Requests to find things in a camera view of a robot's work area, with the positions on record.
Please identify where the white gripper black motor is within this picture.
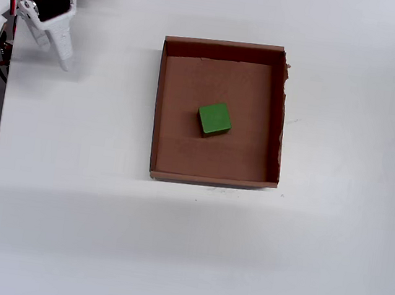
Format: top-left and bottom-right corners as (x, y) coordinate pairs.
(0, 0), (84, 74)

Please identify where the black camera cable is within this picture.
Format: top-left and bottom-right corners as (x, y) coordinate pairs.
(0, 38), (15, 84)

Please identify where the green cube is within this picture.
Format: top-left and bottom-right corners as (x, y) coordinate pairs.
(194, 99), (235, 142)

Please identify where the brown cardboard box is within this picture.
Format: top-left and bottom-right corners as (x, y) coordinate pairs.
(144, 30), (298, 197)

